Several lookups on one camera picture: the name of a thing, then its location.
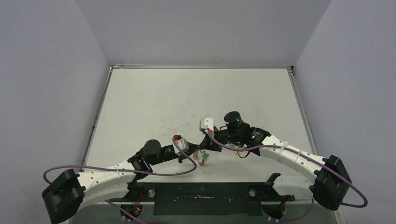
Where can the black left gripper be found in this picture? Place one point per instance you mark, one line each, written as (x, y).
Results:
(192, 147)

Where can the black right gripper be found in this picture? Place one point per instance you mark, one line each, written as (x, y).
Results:
(212, 139)

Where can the metal keyring with red grip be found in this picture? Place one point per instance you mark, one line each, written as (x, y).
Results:
(197, 156)

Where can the key with green tag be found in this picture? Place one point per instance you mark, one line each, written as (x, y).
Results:
(205, 156)

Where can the key with yellow tag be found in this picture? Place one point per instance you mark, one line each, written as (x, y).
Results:
(237, 151)

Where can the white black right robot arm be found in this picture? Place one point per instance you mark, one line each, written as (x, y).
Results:
(323, 179)

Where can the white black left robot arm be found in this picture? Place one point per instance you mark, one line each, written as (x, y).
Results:
(71, 190)

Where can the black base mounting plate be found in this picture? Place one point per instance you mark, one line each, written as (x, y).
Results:
(205, 198)

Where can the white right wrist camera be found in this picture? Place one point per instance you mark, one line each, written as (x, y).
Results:
(206, 123)

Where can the aluminium table frame rail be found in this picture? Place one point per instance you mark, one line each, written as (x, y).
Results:
(301, 109)

